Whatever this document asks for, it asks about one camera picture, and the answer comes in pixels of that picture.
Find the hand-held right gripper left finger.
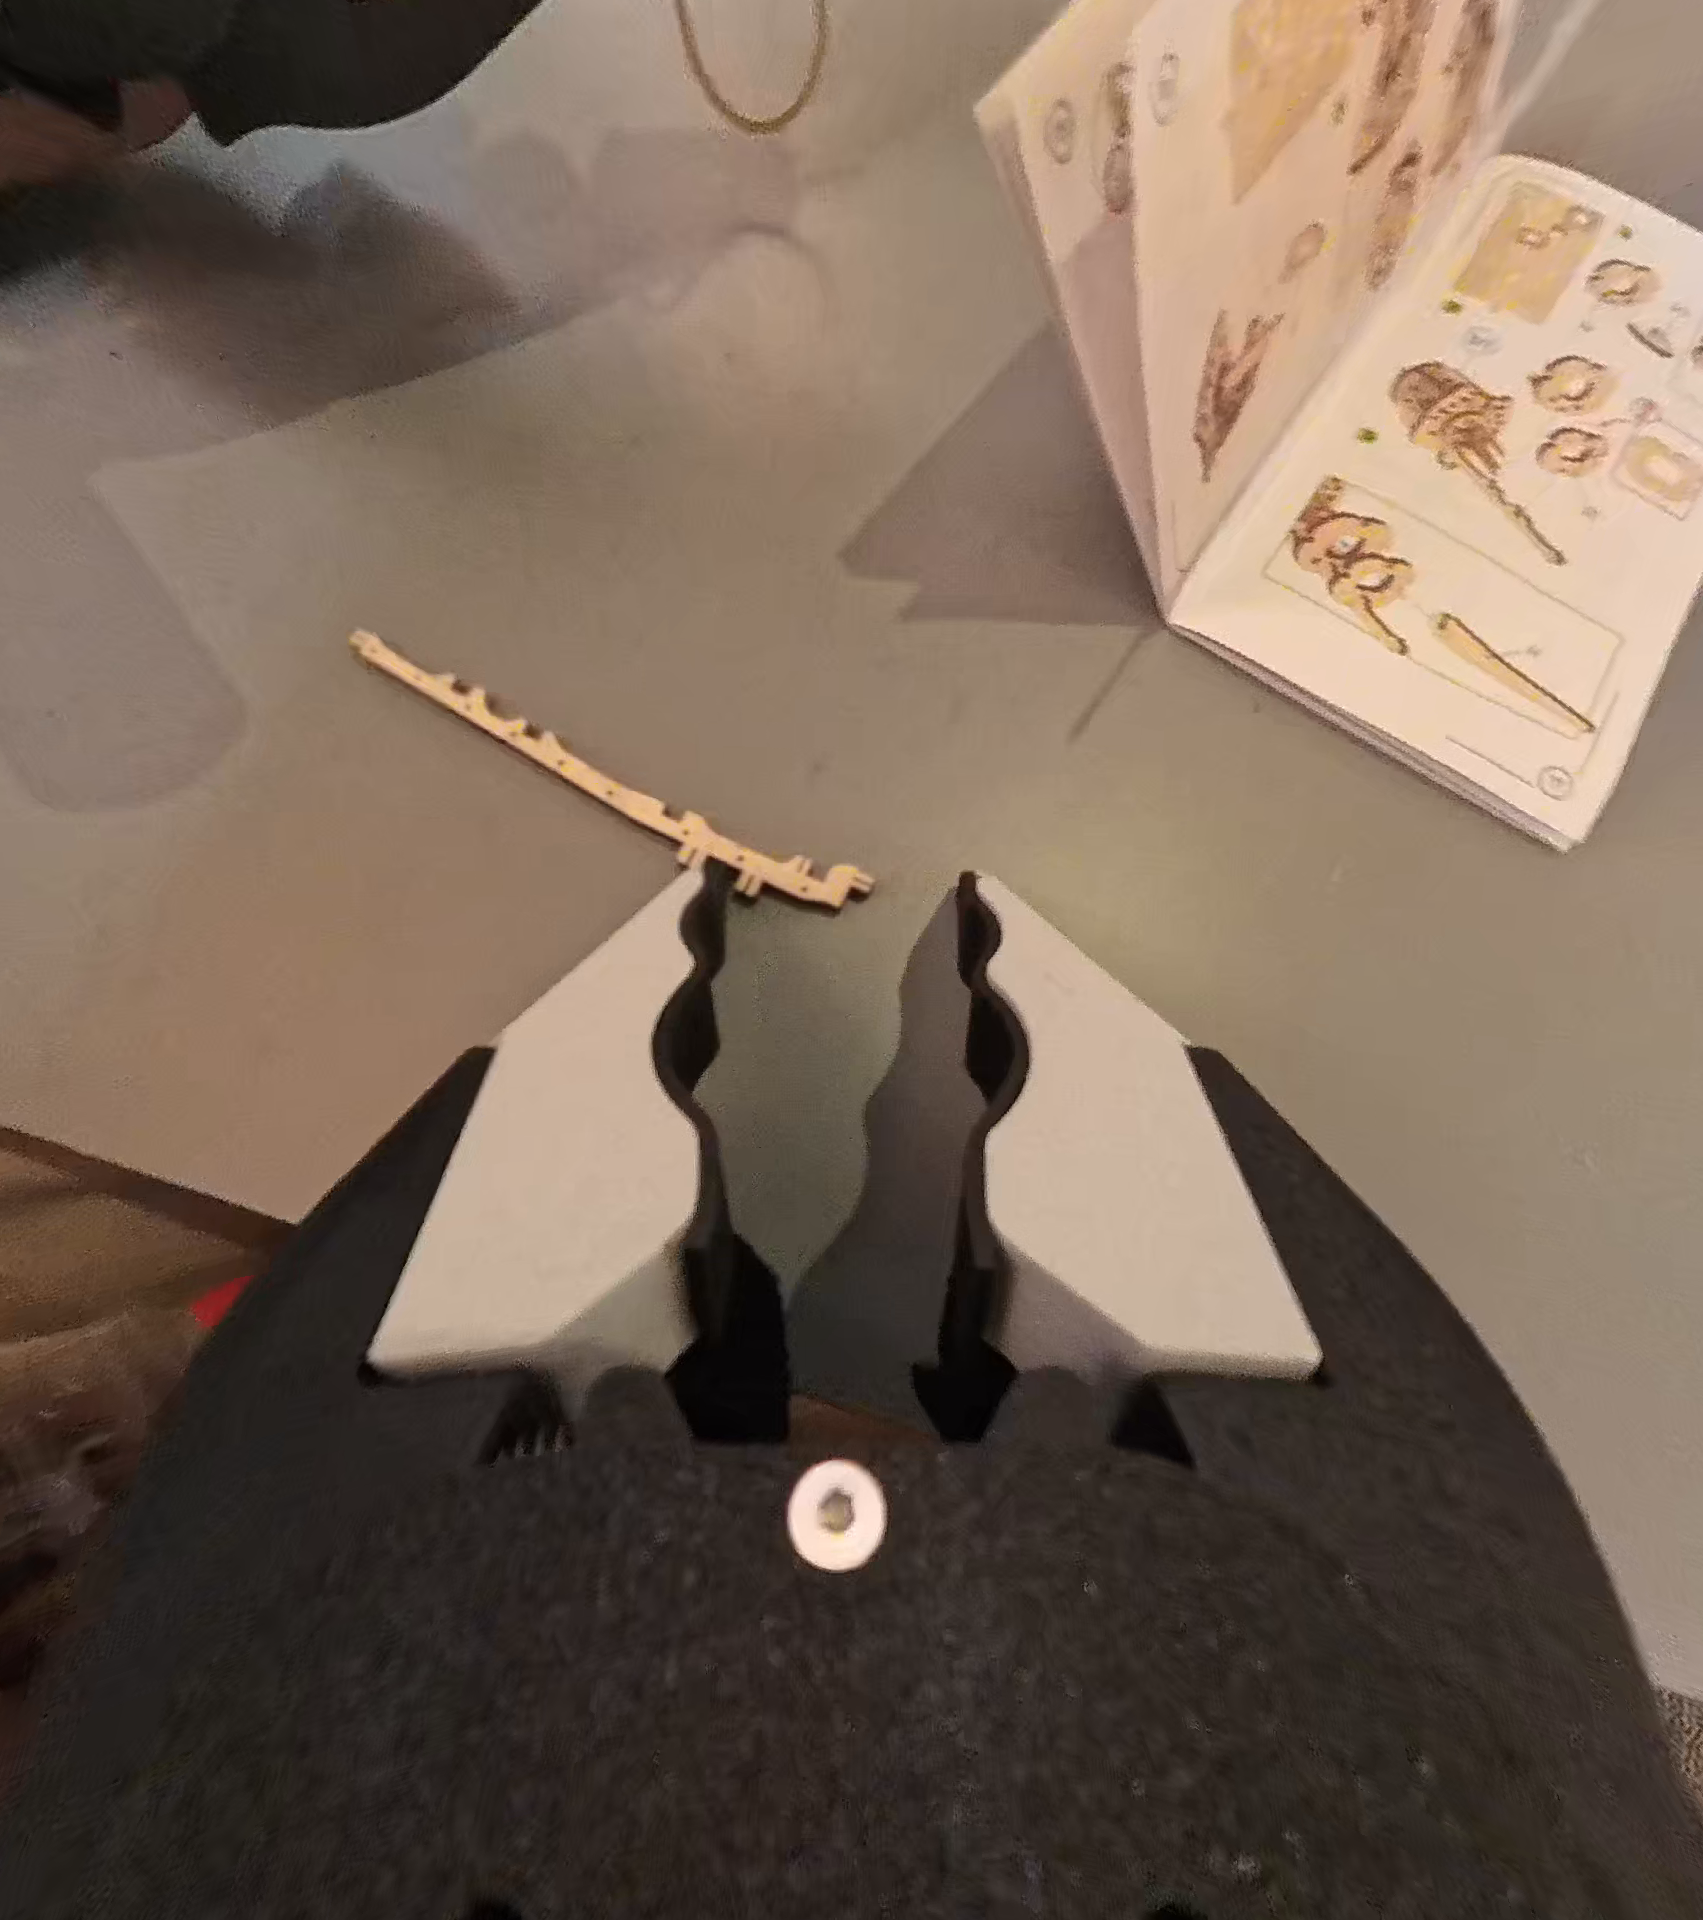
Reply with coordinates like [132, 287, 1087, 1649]
[365, 866, 793, 1446]

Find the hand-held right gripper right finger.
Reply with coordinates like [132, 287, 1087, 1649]
[911, 870, 1325, 1446]

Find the notched wooden model strip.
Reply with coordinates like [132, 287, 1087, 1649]
[347, 628, 877, 912]

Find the person's left forearm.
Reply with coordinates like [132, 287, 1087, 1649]
[0, 0, 541, 228]

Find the open assembly instruction booklet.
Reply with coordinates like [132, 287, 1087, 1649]
[973, 0, 1703, 852]

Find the thin golden cord loop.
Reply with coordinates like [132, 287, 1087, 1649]
[671, 0, 831, 137]

